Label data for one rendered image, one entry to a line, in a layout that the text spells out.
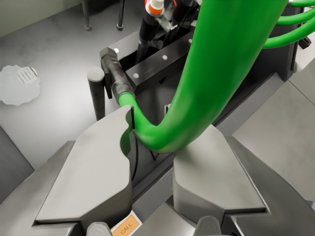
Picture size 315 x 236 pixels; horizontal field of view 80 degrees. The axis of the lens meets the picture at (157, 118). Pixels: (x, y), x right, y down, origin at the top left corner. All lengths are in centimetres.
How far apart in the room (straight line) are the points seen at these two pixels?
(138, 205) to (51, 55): 43
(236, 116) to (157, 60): 23
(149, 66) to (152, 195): 25
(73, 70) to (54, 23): 14
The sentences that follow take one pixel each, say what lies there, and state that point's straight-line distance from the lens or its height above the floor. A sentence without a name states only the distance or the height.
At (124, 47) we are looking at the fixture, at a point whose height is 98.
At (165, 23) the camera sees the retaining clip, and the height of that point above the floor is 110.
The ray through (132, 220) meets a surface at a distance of 38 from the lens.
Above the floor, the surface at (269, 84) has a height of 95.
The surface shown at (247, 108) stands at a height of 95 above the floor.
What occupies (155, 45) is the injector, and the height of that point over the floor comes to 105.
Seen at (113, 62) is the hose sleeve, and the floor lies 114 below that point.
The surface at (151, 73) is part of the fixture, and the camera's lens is 40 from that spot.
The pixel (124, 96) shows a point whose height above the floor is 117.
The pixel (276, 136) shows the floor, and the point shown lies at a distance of 195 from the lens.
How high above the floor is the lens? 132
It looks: 70 degrees down
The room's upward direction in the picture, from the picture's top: 47 degrees clockwise
